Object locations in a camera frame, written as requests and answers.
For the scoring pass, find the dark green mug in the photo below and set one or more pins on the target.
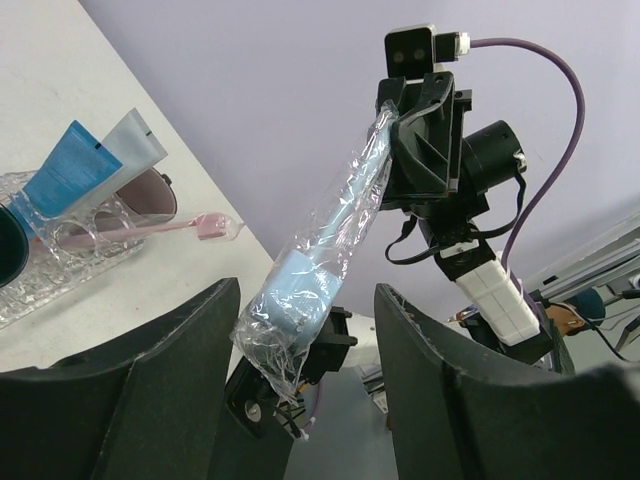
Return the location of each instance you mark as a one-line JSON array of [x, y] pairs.
[[14, 247]]

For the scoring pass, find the clear textured acrylic holder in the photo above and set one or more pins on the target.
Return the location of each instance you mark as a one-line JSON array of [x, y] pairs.
[[47, 231]]

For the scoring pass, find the blue toothpaste tube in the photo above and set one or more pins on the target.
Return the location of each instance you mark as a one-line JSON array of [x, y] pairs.
[[77, 165]]

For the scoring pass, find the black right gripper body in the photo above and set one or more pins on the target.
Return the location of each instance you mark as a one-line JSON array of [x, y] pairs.
[[433, 88]]

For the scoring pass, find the clear textured oval tray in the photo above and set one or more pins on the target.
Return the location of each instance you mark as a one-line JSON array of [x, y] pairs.
[[49, 274]]

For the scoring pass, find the grey mug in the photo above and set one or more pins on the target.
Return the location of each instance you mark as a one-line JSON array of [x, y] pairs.
[[149, 199]]

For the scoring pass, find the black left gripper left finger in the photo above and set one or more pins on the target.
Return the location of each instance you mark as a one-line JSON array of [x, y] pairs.
[[144, 405]]

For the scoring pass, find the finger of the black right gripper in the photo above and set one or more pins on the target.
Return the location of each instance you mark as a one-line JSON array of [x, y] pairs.
[[421, 143]]

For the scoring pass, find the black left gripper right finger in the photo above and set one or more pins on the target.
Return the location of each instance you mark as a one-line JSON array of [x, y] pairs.
[[462, 411]]

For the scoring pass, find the white orange toothpaste tube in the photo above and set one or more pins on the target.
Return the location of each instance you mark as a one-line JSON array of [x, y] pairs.
[[136, 147]]

